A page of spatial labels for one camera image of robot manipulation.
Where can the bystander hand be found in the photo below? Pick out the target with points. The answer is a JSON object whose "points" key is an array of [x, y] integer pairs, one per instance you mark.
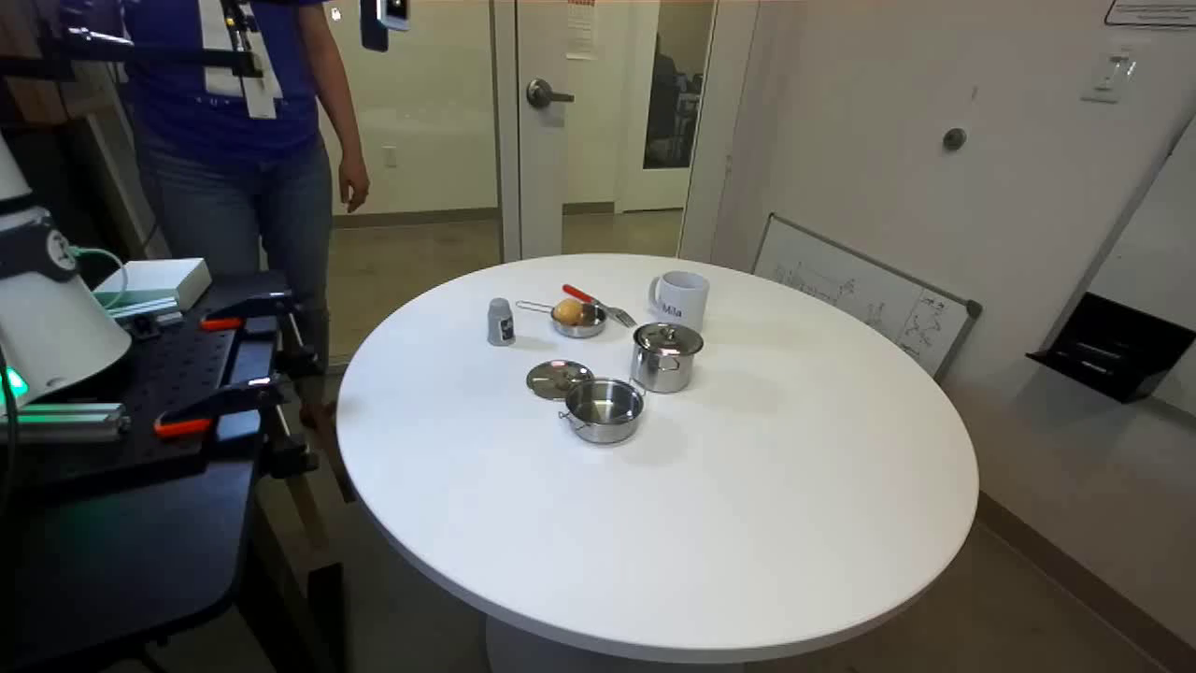
{"points": [[351, 181]]}

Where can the grey salt shaker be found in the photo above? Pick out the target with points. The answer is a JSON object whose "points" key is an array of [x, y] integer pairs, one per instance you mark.
{"points": [[498, 320]]}

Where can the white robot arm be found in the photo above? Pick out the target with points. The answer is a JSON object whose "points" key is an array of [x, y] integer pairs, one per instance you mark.
{"points": [[49, 312]]}

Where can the steel pot lid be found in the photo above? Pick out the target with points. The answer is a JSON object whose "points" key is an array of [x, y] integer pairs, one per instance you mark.
{"points": [[558, 381]]}

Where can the uncovered steel pot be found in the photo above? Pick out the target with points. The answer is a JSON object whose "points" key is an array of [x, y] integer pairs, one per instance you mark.
{"points": [[601, 411]]}

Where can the covered steel pot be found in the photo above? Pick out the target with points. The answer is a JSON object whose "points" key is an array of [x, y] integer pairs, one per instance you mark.
{"points": [[661, 356]]}

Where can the person in blue shirt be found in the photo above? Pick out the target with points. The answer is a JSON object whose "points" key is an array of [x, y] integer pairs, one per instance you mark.
{"points": [[226, 126]]}

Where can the black hanging device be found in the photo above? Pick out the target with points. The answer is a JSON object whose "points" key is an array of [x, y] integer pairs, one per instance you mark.
{"points": [[381, 22]]}

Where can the white box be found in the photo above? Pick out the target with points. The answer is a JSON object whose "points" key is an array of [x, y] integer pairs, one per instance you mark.
{"points": [[152, 285]]}

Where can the yellow ball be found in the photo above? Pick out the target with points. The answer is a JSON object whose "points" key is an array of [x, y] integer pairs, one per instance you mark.
{"points": [[569, 308]]}

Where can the white door with window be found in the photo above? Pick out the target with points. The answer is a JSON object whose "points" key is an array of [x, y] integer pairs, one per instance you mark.
{"points": [[598, 115]]}

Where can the white mug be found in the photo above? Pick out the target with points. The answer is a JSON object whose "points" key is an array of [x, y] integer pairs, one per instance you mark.
{"points": [[680, 302]]}

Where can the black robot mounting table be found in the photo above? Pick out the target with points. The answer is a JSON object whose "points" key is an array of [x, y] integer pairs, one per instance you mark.
{"points": [[123, 509]]}

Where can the leaning whiteboard with drawings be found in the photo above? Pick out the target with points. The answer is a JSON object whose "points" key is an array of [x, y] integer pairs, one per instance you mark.
{"points": [[860, 292]]}

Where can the black marker tray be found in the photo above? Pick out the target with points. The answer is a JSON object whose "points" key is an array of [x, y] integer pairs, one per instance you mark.
{"points": [[1108, 344]]}

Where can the aluminium rail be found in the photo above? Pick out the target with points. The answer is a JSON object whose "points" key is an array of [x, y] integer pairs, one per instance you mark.
{"points": [[59, 415]]}

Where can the round dark wall stopper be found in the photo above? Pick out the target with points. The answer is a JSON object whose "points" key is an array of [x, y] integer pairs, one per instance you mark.
{"points": [[954, 140]]}

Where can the wall mounted whiteboard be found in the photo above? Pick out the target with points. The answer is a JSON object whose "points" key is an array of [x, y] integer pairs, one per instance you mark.
{"points": [[1158, 250]]}

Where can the framed wall sign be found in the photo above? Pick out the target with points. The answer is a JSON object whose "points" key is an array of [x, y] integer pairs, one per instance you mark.
{"points": [[1147, 10]]}

